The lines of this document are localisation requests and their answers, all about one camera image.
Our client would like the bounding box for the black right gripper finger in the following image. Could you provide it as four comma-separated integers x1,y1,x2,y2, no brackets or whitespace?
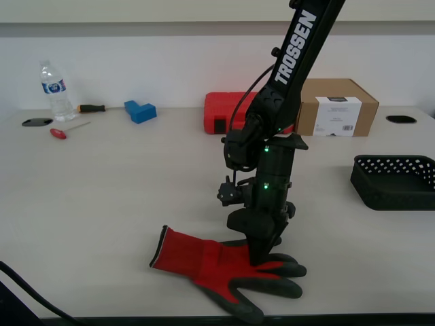
268,219,289,256
245,234,277,266

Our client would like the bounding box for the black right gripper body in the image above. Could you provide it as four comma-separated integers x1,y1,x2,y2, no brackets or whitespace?
226,176,297,244

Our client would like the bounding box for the red black work glove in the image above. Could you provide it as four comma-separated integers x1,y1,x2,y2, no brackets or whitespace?
148,224,308,325

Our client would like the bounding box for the black perforated basket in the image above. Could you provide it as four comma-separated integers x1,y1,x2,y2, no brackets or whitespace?
349,154,435,212

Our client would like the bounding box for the red plastic tool case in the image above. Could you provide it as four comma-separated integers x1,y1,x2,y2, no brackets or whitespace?
203,91,296,136

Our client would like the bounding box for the brown cardboard box white label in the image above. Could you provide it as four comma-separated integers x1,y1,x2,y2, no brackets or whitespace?
294,78,380,138

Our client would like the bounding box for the black oval desk grommet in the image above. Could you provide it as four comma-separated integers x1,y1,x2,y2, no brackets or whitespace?
385,115,418,124
21,117,54,128

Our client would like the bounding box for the blue L-shaped block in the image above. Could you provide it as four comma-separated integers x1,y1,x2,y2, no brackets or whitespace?
123,99,158,125

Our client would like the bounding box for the clear plastic water bottle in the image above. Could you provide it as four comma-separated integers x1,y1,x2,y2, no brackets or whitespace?
38,59,77,123

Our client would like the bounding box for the black equipment corner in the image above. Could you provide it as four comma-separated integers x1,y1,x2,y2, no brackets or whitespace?
0,280,46,326

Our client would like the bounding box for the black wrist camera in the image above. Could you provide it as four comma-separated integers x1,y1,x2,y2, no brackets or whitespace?
215,175,244,206

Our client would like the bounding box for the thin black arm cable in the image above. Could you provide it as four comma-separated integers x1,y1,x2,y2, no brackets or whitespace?
228,64,275,133

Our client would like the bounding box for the orange black handle screwdriver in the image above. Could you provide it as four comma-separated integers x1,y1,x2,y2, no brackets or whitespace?
76,104,126,114

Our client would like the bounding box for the thick black cable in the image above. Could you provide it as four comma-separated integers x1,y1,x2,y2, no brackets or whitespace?
0,260,81,326

